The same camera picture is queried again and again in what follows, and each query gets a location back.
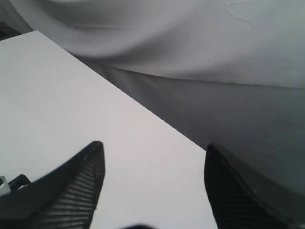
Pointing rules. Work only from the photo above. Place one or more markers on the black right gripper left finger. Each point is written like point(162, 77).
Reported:
point(65, 198)

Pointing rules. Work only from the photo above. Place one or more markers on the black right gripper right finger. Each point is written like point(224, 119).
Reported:
point(242, 198)

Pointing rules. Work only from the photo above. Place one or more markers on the grey backdrop cloth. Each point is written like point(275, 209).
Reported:
point(230, 72)

